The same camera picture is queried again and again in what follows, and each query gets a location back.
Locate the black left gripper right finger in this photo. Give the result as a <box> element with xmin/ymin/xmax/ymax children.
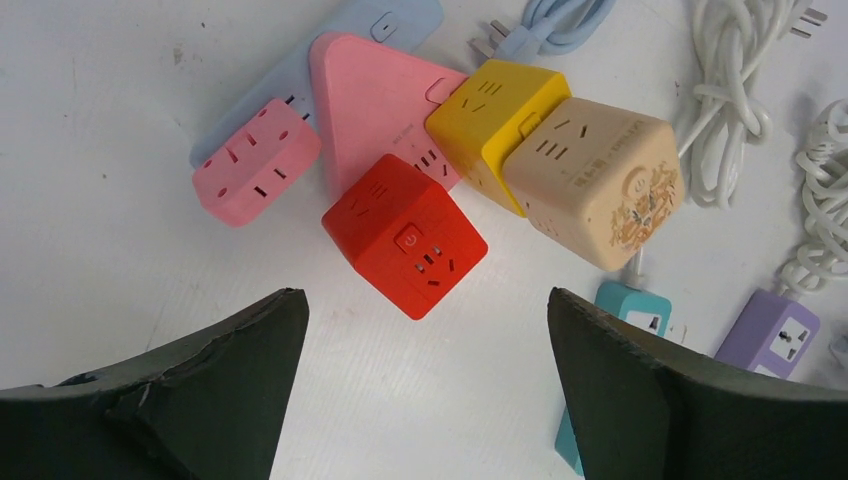
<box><xmin>547</xmin><ymin>288</ymin><xmax>847</xmax><ymax>479</ymax></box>

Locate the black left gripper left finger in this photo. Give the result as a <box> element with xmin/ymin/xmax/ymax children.
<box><xmin>1</xmin><ymin>288</ymin><xmax>309</xmax><ymax>479</ymax></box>

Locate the teal power strip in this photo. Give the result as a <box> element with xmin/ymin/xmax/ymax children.
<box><xmin>554</xmin><ymin>280</ymin><xmax>672</xmax><ymax>478</ymax></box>

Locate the purple power strip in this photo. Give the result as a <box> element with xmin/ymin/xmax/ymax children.
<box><xmin>714</xmin><ymin>289</ymin><xmax>821</xmax><ymax>379</ymax></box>

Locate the beige dragon cube socket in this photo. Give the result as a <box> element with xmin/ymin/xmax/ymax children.
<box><xmin>503</xmin><ymin>97</ymin><xmax>685</xmax><ymax>271</ymax></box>

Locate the pink small plug adapter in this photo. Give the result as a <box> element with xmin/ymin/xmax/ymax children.
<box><xmin>192</xmin><ymin>98</ymin><xmax>321</xmax><ymax>228</ymax></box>

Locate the red cube socket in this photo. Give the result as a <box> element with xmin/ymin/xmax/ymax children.
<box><xmin>321</xmin><ymin>154</ymin><xmax>488</xmax><ymax>320</ymax></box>

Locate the pink triangular socket adapter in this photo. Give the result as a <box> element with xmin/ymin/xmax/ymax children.
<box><xmin>314</xmin><ymin>35</ymin><xmax>467</xmax><ymax>199</ymax></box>

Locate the yellow cube socket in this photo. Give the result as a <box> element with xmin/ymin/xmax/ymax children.
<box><xmin>425</xmin><ymin>59</ymin><xmax>572</xmax><ymax>217</ymax></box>

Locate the light blue power strip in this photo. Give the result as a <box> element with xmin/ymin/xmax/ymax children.
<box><xmin>189</xmin><ymin>0</ymin><xmax>444</xmax><ymax>169</ymax></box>

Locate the white cable of purple strip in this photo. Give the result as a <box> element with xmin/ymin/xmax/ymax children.
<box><xmin>775</xmin><ymin>99</ymin><xmax>848</xmax><ymax>298</ymax></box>

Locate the light blue coiled cable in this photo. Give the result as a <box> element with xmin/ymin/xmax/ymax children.
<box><xmin>468</xmin><ymin>0</ymin><xmax>617</xmax><ymax>64</ymax></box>

